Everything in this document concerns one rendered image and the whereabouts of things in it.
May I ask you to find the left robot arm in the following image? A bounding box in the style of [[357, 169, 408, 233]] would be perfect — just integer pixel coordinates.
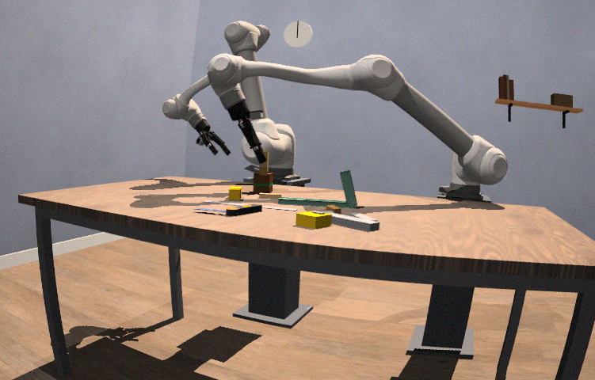
[[207, 54, 508, 200]]

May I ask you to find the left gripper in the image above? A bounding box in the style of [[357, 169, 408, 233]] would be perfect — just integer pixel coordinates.
[[227, 101, 267, 164]]

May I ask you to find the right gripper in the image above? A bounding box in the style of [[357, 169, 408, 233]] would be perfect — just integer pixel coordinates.
[[195, 120, 230, 156]]

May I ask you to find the light grey rectangular bar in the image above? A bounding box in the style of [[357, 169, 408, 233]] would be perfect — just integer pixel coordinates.
[[327, 213, 380, 231]]

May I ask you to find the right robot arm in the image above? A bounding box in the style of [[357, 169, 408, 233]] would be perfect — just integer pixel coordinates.
[[162, 21, 300, 181]]

